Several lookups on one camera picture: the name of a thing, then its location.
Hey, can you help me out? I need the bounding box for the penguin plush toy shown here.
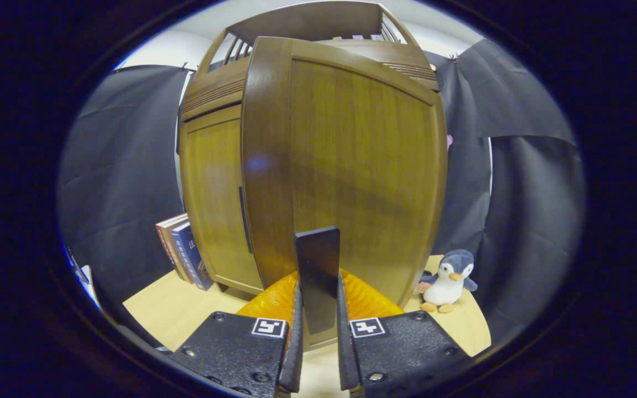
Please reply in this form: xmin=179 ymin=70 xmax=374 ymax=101
xmin=415 ymin=249 xmax=478 ymax=314

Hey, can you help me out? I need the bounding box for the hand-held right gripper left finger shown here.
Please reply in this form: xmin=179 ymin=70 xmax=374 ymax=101
xmin=170 ymin=270 xmax=304 ymax=398

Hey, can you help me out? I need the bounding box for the red book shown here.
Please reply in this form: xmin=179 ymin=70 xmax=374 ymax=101
xmin=155 ymin=218 xmax=178 ymax=277

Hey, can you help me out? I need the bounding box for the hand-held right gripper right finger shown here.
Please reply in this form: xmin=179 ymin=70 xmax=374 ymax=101
xmin=336 ymin=269 xmax=471 ymax=398

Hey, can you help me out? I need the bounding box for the wooden cabinet door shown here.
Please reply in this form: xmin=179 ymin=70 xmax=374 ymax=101
xmin=241 ymin=36 xmax=449 ymax=352
xmin=179 ymin=105 xmax=264 ymax=295

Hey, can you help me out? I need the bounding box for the black backdrop cloth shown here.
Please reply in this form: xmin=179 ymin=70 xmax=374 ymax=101
xmin=58 ymin=38 xmax=587 ymax=332

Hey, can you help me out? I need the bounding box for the wooden double-door shoe cabinet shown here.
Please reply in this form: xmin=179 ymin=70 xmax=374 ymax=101
xmin=176 ymin=0 xmax=449 ymax=299

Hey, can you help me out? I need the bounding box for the brown book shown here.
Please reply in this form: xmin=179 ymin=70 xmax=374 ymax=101
xmin=161 ymin=214 xmax=193 ymax=284

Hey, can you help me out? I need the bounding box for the blue book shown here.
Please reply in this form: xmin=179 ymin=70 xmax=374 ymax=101
xmin=172 ymin=220 xmax=215 ymax=291

